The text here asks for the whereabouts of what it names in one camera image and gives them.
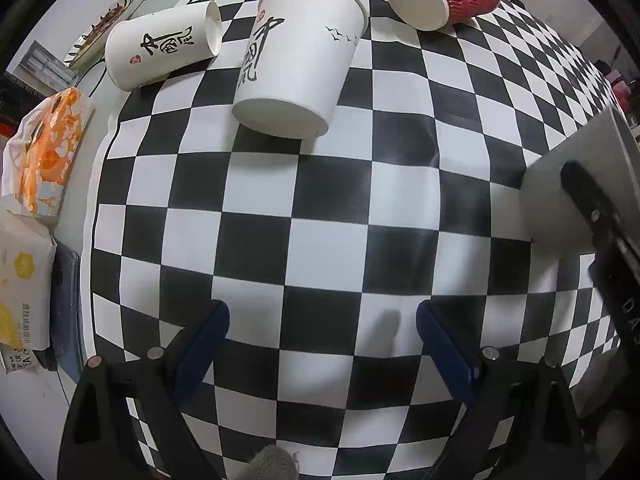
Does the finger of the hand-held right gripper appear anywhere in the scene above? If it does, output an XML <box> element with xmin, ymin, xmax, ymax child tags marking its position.
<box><xmin>560</xmin><ymin>160</ymin><xmax>640</xmax><ymax>263</ymax></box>

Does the grey box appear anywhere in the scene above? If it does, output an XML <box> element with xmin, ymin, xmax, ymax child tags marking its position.
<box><xmin>20</xmin><ymin>40</ymin><xmax>77</xmax><ymax>89</ymax></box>

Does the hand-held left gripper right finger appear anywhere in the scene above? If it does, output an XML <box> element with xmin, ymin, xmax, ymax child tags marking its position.
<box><xmin>416</xmin><ymin>299</ymin><xmax>587</xmax><ymax>480</ymax></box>

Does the dark blue flat object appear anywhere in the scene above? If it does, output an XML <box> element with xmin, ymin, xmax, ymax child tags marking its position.
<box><xmin>46</xmin><ymin>244</ymin><xmax>84</xmax><ymax>387</ymax></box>

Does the plate of food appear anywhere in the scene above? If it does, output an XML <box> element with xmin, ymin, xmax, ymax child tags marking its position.
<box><xmin>64</xmin><ymin>0</ymin><xmax>136</xmax><ymax>69</ymax></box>

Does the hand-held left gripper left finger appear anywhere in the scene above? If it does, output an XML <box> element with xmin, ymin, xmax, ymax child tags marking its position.
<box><xmin>57</xmin><ymin>299</ymin><xmax>231</xmax><ymax>480</ymax></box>

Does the large white calligraphy paper cup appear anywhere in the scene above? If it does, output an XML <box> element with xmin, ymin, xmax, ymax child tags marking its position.
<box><xmin>231</xmin><ymin>0</ymin><xmax>370</xmax><ymax>140</ymax></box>

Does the orange tissue packet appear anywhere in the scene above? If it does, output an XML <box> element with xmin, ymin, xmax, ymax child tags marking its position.
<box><xmin>2</xmin><ymin>87</ymin><xmax>96</xmax><ymax>219</ymax></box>

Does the grey fuzzy cloth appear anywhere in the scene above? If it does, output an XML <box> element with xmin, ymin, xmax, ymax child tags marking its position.
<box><xmin>244</xmin><ymin>444</ymin><xmax>302</xmax><ymax>480</ymax></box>

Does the white and yellow tissue packet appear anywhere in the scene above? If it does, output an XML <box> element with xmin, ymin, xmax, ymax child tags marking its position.
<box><xmin>0</xmin><ymin>207</ymin><xmax>57</xmax><ymax>377</ymax></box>

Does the small white calligraphy paper cup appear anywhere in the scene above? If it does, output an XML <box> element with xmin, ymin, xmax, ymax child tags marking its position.
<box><xmin>104</xmin><ymin>0</ymin><xmax>224</xmax><ymax>92</ymax></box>

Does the pink object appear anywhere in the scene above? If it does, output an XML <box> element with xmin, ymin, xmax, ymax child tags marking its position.
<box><xmin>606</xmin><ymin>74</ymin><xmax>640</xmax><ymax>112</ymax></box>

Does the black and white checkered mat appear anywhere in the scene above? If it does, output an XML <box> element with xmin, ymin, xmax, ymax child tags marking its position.
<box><xmin>90</xmin><ymin>0</ymin><xmax>632</xmax><ymax>480</ymax></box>

